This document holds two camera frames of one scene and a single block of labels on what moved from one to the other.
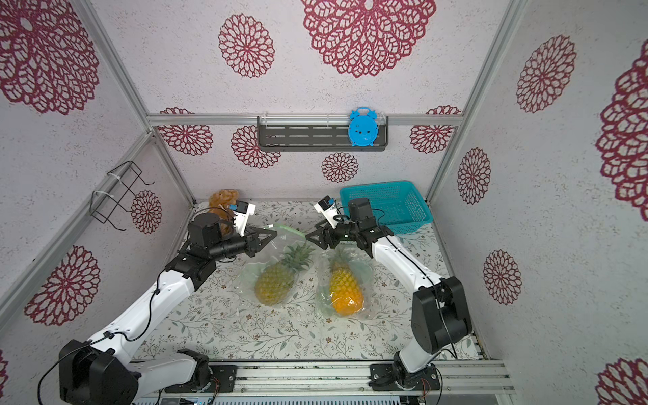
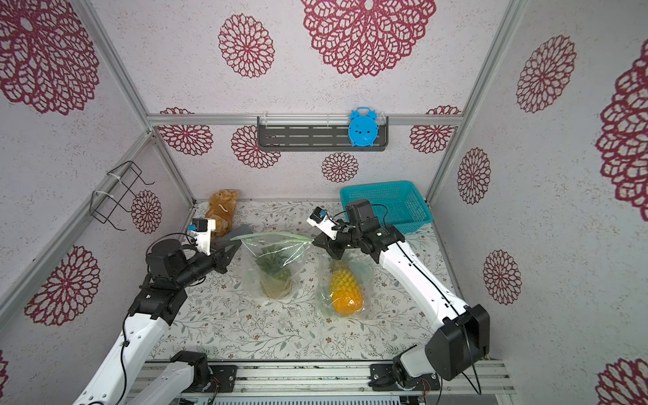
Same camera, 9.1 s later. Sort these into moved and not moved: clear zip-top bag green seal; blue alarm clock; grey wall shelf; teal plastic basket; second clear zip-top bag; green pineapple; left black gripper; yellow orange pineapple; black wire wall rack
Moved: green pineapple; left black gripper; clear zip-top bag green seal
Not moved: grey wall shelf; teal plastic basket; yellow orange pineapple; second clear zip-top bag; black wire wall rack; blue alarm clock
